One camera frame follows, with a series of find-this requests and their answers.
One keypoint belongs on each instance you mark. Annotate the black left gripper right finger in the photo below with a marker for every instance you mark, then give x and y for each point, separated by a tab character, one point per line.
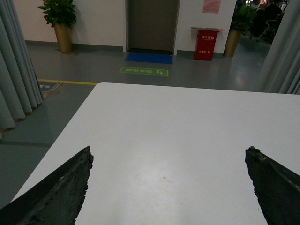
276	187

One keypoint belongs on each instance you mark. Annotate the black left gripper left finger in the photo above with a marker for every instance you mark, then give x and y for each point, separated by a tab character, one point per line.
55	200

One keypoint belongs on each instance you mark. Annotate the grey curtain right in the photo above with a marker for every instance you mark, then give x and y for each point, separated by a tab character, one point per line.
280	72

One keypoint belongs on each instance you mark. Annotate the grey curtain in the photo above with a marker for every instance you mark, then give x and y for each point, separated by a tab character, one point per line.
280	72
19	89

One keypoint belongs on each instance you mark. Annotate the blue floor sign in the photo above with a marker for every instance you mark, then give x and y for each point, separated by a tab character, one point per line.
48	86

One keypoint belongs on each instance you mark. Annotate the grey curtain left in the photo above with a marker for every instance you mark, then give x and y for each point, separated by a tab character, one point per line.
19	89

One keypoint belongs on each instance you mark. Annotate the green floor sign sticker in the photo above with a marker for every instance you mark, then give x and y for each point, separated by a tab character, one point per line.
144	71

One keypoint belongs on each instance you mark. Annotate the red fire extinguisher box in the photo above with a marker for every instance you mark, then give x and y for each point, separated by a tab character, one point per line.
205	42

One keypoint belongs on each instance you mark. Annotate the left potted plant gold pot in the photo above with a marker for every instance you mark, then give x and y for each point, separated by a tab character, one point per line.
60	14

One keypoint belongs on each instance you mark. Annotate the potted plant gold pot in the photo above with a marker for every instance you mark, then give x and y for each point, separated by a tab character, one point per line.
242	21
60	14

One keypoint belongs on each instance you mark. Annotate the blue floor mat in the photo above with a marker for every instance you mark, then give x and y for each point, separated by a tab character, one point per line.
149	58

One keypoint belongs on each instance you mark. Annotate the right potted plant gold pot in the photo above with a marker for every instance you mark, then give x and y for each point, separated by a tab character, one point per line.
242	21

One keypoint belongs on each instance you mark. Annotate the grey door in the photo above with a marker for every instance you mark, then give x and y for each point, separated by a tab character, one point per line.
152	24

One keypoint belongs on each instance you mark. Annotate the pink wall notice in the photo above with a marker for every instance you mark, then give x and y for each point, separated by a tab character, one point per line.
211	6

